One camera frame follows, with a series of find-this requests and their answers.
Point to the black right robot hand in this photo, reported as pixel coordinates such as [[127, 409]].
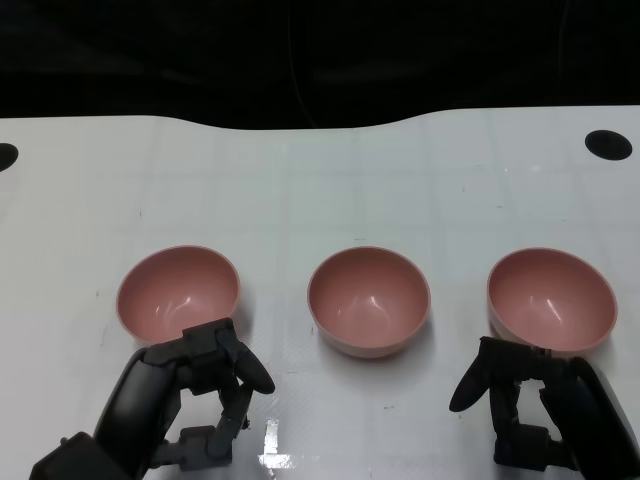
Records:
[[575, 410]]

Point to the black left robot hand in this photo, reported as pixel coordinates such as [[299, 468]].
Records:
[[140, 395]]

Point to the pink bowl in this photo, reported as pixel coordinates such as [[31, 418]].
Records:
[[550, 300], [175, 295], [367, 305]]

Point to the round black table grommet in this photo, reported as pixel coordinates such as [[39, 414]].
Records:
[[6, 157], [607, 145]]

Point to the black backdrop cloth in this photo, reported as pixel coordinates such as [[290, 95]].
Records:
[[150, 50]]

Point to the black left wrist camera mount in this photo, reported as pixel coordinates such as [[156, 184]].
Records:
[[75, 460]]

